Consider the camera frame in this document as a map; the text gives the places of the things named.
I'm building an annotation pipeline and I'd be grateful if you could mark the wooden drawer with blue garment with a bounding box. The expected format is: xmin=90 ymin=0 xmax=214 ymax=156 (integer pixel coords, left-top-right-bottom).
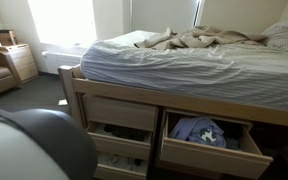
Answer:
xmin=158 ymin=109 xmax=274 ymax=180

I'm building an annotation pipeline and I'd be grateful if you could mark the closed wooden drawer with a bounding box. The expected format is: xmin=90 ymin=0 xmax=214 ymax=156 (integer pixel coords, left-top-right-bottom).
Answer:
xmin=82 ymin=94 xmax=159 ymax=133

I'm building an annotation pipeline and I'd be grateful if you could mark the wooden drawer with dark clothes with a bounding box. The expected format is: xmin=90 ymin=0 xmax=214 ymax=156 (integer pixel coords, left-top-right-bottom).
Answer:
xmin=84 ymin=121 xmax=154 ymax=162

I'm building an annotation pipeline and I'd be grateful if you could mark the wooden drawer with pale clothes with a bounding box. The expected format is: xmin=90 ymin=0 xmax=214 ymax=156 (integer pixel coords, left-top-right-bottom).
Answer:
xmin=93 ymin=150 xmax=150 ymax=180

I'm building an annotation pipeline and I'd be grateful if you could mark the dark clothes pile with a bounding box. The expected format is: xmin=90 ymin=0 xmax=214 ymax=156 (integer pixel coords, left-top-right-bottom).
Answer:
xmin=103 ymin=123 xmax=149 ymax=143

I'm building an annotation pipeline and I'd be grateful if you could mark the mattress with striped sheet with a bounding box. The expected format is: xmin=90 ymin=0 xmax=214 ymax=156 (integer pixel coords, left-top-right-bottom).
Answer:
xmin=80 ymin=29 xmax=288 ymax=115

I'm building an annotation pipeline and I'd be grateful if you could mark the blue garment with green print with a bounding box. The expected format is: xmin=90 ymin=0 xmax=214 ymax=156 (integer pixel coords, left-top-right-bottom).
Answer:
xmin=168 ymin=116 xmax=228 ymax=150

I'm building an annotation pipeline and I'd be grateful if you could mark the beige crumpled blanket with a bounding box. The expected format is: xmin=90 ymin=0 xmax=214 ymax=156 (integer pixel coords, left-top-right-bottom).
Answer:
xmin=133 ymin=25 xmax=269 ymax=52

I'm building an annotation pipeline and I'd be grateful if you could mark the pale clothes pile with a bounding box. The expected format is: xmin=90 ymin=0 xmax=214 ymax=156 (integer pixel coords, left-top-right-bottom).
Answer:
xmin=97 ymin=153 xmax=146 ymax=172

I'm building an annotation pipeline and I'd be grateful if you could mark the white paper sheet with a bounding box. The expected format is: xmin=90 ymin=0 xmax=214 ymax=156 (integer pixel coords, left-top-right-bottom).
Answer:
xmin=57 ymin=98 xmax=69 ymax=107

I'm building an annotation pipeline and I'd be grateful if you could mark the white radiator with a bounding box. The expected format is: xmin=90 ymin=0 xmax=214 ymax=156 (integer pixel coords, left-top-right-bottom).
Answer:
xmin=41 ymin=49 xmax=85 ymax=75

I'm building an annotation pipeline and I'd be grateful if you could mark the dark grey garment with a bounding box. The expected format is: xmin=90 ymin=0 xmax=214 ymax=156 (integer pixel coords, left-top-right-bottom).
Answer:
xmin=217 ymin=119 xmax=244 ymax=151

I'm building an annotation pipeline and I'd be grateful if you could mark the bright window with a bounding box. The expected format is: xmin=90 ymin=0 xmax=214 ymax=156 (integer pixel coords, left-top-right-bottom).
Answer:
xmin=27 ymin=0 xmax=98 ymax=48

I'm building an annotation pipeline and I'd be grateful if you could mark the wooden dresser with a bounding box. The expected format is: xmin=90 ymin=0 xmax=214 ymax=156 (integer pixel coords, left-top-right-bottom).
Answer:
xmin=0 ymin=43 xmax=40 ymax=85

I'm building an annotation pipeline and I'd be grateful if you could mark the striped pillow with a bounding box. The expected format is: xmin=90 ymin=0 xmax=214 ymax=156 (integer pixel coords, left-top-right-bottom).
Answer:
xmin=261 ymin=20 xmax=288 ymax=53

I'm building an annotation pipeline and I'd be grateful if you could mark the cardboard box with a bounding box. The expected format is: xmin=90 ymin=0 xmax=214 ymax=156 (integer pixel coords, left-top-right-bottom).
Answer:
xmin=0 ymin=29 xmax=19 ymax=46

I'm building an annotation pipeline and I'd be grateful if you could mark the wooden bed frame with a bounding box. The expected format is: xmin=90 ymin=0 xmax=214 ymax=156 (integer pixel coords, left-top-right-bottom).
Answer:
xmin=57 ymin=64 xmax=288 ymax=180

